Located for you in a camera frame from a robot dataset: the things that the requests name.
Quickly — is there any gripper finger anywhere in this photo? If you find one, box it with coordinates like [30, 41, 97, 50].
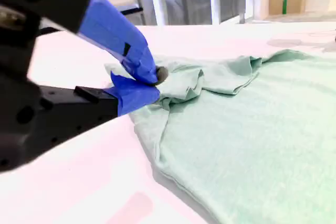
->
[39, 71, 161, 144]
[0, 0, 169, 87]

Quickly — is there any pale green T-shirt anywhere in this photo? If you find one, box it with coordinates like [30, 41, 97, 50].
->
[104, 48, 336, 224]

